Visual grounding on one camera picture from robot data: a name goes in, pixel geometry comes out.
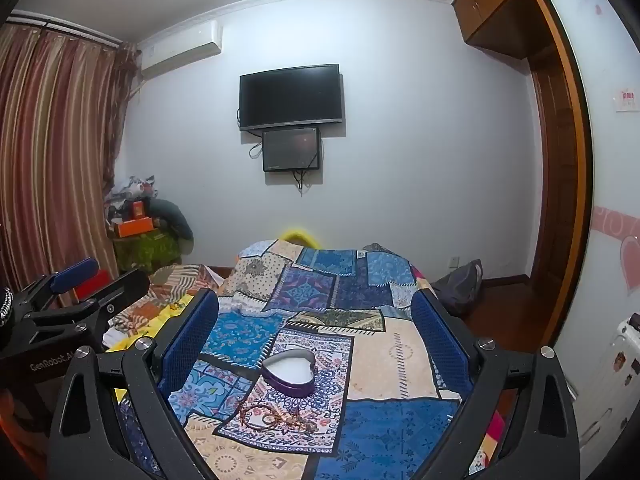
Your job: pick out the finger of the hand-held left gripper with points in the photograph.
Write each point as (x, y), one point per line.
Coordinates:
(75, 275)
(117, 290)

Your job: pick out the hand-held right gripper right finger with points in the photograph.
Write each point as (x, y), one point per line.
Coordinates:
(440, 340)

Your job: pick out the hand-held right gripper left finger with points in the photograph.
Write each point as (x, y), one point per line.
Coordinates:
(192, 332)

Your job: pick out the purple heart-shaped tin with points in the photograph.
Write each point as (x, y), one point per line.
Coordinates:
(290, 388)

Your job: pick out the yellow cloth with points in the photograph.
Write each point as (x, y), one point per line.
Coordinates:
(125, 344)

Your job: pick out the dark bag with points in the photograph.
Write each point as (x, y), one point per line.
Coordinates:
(460, 285)

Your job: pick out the orange striped cloth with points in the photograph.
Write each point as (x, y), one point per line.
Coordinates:
(180, 275)

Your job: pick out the orange box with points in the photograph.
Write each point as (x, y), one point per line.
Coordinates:
(134, 227)

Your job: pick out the small red box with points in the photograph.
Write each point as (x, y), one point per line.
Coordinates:
(138, 210)

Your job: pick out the grey green bag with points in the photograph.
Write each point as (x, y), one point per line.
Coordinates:
(172, 225)

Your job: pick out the grey white plush toy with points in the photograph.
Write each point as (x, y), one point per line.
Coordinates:
(135, 190)

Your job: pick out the blue patchwork blanket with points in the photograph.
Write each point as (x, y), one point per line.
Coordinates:
(320, 280)

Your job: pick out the yellow plastic object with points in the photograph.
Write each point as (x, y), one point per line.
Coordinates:
(295, 235)

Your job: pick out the striped brown curtain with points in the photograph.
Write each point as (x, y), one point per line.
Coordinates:
(50, 135)

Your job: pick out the small black monitor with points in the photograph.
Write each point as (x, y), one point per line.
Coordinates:
(290, 150)

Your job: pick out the white air conditioner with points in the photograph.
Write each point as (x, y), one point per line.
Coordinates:
(180, 50)

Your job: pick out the small red white sticker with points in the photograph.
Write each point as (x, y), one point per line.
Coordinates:
(627, 100)

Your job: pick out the wooden overhead cabinet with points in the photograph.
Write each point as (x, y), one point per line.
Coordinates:
(490, 5)

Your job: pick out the pink heart wall sticker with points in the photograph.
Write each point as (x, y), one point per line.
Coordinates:
(627, 260)

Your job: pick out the white curtain rail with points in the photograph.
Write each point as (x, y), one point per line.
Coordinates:
(65, 29)

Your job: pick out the black wall television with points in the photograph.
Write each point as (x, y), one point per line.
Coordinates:
(290, 95)

